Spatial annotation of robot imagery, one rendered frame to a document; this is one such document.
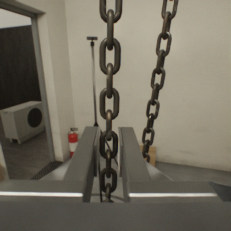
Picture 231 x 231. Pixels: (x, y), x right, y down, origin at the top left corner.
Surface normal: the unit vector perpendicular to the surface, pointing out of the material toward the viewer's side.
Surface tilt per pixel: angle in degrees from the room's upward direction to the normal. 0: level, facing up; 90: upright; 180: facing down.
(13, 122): 90
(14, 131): 90
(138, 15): 90
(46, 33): 90
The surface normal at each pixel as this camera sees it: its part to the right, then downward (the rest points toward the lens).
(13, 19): -0.29, 0.29
